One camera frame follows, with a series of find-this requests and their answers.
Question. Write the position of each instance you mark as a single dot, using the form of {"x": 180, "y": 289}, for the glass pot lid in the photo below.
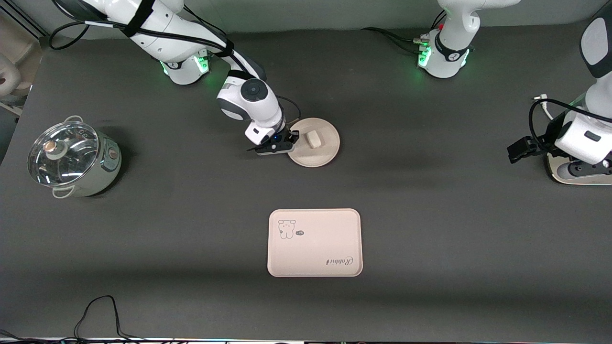
{"x": 62, "y": 153}

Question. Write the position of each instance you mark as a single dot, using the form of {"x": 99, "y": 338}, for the pale green electric pot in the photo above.
{"x": 103, "y": 174}

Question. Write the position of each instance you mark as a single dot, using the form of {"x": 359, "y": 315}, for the white toaster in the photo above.
{"x": 573, "y": 180}

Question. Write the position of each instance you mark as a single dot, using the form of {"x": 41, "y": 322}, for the round cream plate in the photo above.
{"x": 325, "y": 155}

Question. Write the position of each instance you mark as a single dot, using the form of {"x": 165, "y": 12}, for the white steamed bun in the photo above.
{"x": 314, "y": 139}

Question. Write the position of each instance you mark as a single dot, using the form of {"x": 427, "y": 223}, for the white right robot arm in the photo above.
{"x": 253, "y": 105}

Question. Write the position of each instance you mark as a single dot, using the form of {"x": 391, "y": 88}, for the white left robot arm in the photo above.
{"x": 452, "y": 43}

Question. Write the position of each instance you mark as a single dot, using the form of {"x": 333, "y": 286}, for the cream rectangular rabbit tray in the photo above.
{"x": 315, "y": 248}

